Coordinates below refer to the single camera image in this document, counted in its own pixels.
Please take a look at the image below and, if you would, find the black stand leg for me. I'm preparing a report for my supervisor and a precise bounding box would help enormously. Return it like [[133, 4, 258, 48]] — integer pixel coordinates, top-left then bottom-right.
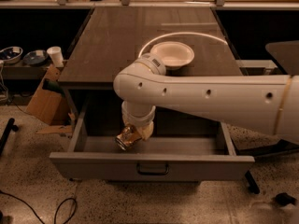
[[233, 140, 299, 194], [0, 118, 19, 155]]

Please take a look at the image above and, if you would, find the black left stand leg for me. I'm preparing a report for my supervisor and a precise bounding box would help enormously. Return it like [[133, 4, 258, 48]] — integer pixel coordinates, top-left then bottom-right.
[[0, 118, 19, 155]]

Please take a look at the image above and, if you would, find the flat cardboard piece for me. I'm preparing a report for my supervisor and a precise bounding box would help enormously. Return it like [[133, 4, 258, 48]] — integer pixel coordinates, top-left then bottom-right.
[[36, 125, 72, 134]]

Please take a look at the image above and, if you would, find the black floor cable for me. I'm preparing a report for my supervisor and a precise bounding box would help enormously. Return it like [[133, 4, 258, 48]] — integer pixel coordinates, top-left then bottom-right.
[[0, 189, 78, 224]]

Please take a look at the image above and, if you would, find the brown cardboard box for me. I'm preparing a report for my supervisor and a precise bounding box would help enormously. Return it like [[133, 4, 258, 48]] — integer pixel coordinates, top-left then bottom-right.
[[26, 64, 69, 125]]

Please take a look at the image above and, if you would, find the blue bowl on shelf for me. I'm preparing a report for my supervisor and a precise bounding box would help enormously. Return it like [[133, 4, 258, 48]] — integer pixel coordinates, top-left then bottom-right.
[[23, 49, 49, 66]]

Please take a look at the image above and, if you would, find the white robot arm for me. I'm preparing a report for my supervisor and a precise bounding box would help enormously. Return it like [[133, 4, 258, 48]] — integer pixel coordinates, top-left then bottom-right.
[[113, 53, 299, 144]]

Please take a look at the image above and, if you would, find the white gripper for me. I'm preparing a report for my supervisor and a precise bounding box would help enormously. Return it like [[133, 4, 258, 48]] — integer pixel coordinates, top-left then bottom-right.
[[121, 101, 156, 141]]

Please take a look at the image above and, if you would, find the white bowl on counter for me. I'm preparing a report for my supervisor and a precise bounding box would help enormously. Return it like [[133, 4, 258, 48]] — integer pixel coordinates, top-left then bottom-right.
[[150, 41, 194, 70]]

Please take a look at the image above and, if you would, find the open grey top drawer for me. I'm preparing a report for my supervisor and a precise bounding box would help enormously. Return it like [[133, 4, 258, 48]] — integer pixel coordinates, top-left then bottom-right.
[[50, 97, 254, 182]]

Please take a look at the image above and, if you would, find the white patterned bowl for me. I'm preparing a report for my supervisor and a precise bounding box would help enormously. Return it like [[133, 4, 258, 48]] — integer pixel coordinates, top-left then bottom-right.
[[0, 47, 23, 64]]

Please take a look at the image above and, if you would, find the white paper cup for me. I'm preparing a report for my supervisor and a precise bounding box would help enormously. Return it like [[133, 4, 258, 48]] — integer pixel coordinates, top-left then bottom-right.
[[47, 46, 64, 67]]

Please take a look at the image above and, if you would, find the black drawer handle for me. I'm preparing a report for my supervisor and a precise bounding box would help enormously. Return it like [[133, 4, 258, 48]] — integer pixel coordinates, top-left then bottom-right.
[[136, 163, 169, 176]]

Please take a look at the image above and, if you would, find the grey cabinet with counter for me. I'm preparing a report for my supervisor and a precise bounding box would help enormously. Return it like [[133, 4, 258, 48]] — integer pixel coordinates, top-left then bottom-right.
[[59, 7, 241, 114]]

